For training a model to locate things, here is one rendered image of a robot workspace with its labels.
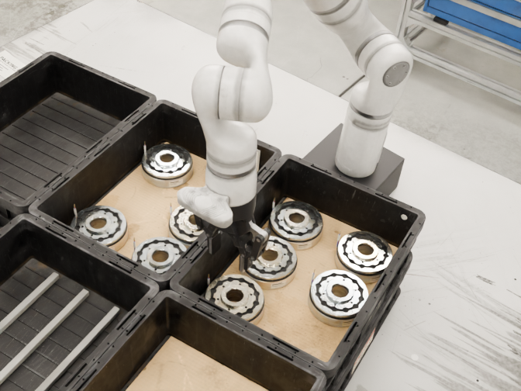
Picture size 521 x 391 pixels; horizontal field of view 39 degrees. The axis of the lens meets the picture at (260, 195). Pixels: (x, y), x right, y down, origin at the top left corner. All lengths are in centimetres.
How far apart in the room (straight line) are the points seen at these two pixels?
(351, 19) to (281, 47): 216
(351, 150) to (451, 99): 178
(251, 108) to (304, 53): 250
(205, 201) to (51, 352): 39
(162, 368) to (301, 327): 25
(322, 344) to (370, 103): 49
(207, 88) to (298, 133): 92
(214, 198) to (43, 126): 71
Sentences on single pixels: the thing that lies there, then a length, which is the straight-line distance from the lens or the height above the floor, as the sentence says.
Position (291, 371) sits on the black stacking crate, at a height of 91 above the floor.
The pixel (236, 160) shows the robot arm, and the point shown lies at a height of 120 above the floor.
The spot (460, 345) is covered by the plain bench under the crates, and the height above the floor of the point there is 70.
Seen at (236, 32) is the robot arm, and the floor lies 134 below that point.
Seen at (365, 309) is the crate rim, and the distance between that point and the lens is 118.
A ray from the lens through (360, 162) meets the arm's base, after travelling 157.
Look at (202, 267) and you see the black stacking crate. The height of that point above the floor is 90.
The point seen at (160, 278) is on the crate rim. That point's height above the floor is 93.
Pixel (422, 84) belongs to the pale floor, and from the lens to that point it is 334.
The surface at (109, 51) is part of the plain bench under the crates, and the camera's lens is 210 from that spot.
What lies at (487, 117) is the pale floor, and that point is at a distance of 325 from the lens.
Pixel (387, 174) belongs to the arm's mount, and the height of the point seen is 79.
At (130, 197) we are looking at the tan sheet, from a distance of 146.
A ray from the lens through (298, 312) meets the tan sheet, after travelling 128.
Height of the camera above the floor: 185
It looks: 44 degrees down
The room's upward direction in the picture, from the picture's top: 5 degrees clockwise
